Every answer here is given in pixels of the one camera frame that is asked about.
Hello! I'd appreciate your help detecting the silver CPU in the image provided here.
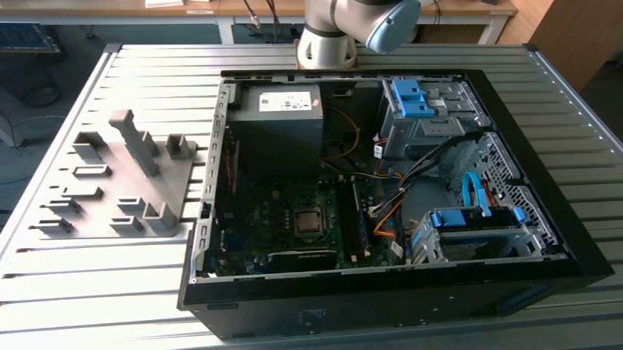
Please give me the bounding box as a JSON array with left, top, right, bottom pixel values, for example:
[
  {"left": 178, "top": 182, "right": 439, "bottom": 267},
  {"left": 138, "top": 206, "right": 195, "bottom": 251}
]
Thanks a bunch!
[{"left": 296, "top": 211, "right": 320, "bottom": 233}]

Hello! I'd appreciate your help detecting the metal socket cover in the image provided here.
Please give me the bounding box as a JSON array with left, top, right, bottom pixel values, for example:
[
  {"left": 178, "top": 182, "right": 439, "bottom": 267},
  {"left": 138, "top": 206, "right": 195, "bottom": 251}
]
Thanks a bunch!
[{"left": 290, "top": 206, "right": 326, "bottom": 240}]

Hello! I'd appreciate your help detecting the grey power supply unit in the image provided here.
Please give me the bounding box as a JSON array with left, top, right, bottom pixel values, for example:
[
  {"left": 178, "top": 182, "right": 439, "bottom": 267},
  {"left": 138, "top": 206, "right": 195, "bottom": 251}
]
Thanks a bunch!
[{"left": 228, "top": 84, "right": 326, "bottom": 161}]

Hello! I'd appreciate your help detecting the green motherboard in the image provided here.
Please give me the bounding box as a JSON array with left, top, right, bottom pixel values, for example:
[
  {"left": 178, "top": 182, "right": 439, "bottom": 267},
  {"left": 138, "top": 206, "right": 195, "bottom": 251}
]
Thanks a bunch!
[{"left": 214, "top": 174, "right": 391, "bottom": 274}]

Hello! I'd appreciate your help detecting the black graphics card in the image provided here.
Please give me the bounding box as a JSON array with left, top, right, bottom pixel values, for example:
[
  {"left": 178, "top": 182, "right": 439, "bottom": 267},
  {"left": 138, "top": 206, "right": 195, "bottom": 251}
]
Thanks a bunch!
[{"left": 266, "top": 249, "right": 338, "bottom": 273}]

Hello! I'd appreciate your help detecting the grey metal drive cage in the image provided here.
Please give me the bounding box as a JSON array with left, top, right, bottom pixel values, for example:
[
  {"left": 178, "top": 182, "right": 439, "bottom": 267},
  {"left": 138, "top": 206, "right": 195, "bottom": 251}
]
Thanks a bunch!
[{"left": 379, "top": 79, "right": 489, "bottom": 161}]

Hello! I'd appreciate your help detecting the blue tall disk carrier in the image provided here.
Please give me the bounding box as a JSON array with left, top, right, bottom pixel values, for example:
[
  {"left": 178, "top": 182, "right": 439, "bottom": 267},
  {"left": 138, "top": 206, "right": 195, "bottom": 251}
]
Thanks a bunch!
[{"left": 391, "top": 79, "right": 438, "bottom": 117}]

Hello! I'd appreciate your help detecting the blue flat disk carrier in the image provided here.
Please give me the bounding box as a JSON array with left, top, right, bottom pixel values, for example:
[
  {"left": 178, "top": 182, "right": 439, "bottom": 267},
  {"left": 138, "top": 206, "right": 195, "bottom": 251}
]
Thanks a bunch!
[{"left": 427, "top": 206, "right": 526, "bottom": 231}]

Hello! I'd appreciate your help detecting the grey parts rack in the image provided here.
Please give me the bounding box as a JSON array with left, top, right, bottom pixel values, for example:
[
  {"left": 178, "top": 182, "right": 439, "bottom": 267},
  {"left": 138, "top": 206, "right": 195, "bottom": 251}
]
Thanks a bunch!
[{"left": 28, "top": 109, "right": 200, "bottom": 240}]

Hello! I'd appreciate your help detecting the black PC case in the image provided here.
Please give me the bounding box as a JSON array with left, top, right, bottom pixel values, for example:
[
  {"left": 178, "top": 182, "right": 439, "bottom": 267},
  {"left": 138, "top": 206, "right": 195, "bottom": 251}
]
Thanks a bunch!
[{"left": 178, "top": 68, "right": 614, "bottom": 342}]

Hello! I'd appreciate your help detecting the grey metal disk bay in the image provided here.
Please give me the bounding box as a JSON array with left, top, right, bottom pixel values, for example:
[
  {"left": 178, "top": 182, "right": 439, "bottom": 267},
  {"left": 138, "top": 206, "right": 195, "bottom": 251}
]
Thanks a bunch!
[{"left": 407, "top": 206, "right": 554, "bottom": 264}]

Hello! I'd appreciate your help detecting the wooden desk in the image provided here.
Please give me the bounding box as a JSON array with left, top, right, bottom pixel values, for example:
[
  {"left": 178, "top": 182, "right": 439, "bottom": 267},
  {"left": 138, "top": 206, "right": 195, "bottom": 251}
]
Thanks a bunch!
[{"left": 0, "top": 0, "right": 521, "bottom": 44}]

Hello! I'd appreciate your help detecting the brown wooden cabinet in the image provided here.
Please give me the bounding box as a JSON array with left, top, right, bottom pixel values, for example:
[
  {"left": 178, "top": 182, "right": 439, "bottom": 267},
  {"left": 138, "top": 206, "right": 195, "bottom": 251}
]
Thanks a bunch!
[{"left": 527, "top": 0, "right": 623, "bottom": 92}]

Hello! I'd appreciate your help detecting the blue screen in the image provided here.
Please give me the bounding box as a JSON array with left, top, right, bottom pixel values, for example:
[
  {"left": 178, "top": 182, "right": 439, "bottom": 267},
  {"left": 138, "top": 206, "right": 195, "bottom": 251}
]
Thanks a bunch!
[{"left": 0, "top": 22, "right": 59, "bottom": 53}]

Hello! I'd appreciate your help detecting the yellow wire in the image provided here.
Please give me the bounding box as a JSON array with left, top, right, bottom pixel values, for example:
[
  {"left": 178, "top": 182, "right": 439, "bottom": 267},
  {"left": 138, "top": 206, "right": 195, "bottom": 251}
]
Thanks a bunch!
[{"left": 320, "top": 105, "right": 362, "bottom": 161}]

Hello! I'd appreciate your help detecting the orange red wire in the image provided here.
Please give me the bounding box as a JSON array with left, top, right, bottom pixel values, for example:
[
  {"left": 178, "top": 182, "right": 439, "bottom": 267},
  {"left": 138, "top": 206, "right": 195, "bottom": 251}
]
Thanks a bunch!
[{"left": 372, "top": 198, "right": 406, "bottom": 238}]

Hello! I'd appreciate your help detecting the black wire bundle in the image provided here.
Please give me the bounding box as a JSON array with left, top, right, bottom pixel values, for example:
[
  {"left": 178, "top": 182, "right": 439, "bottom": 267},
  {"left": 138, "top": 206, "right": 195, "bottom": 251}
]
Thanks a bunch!
[{"left": 379, "top": 141, "right": 468, "bottom": 219}]

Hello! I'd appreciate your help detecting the blue flat wire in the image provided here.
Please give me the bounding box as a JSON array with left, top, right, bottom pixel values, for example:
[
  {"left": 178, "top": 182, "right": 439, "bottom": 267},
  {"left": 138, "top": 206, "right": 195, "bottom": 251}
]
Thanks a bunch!
[{"left": 459, "top": 171, "right": 491, "bottom": 218}]

